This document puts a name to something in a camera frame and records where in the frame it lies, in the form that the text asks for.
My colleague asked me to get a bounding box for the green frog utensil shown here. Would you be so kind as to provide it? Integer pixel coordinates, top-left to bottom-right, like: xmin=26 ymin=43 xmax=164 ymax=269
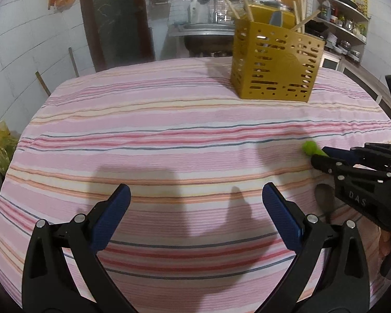
xmin=302 ymin=140 xmax=327 ymax=157

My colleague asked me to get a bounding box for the wooden chopstick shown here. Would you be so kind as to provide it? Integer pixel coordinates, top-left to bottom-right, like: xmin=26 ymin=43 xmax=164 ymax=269
xmin=293 ymin=0 xmax=308 ymax=34
xmin=291 ymin=9 xmax=321 ymax=31

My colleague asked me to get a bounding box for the right hand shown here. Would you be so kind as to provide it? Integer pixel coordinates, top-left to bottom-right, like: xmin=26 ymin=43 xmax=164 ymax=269
xmin=378 ymin=229 xmax=391 ymax=260

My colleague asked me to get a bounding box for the yellow perforated utensil holder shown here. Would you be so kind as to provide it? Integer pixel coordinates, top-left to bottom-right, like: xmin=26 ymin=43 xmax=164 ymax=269
xmin=231 ymin=4 xmax=325 ymax=103

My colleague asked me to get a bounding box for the corner shelf with condiments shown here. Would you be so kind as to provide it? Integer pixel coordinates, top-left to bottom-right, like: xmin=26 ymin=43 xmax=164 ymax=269
xmin=313 ymin=0 xmax=369 ymax=63

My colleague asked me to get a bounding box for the pink striped tablecloth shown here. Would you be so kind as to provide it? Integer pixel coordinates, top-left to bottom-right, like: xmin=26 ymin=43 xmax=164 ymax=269
xmin=0 ymin=58 xmax=391 ymax=312

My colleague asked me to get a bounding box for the steel sink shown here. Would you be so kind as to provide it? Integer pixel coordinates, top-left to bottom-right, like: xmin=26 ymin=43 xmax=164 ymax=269
xmin=168 ymin=23 xmax=235 ymax=55

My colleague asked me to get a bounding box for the dark wooden glass door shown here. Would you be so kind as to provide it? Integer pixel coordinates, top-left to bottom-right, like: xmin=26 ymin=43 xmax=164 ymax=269
xmin=80 ymin=0 xmax=155 ymax=72

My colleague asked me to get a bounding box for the yellow wall poster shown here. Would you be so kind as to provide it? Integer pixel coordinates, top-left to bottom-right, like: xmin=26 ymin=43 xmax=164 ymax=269
xmin=353 ymin=0 xmax=369 ymax=17

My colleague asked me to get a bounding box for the wooden stick leaning on wall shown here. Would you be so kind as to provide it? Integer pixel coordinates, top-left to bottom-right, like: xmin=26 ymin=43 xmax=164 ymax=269
xmin=35 ymin=71 xmax=51 ymax=97

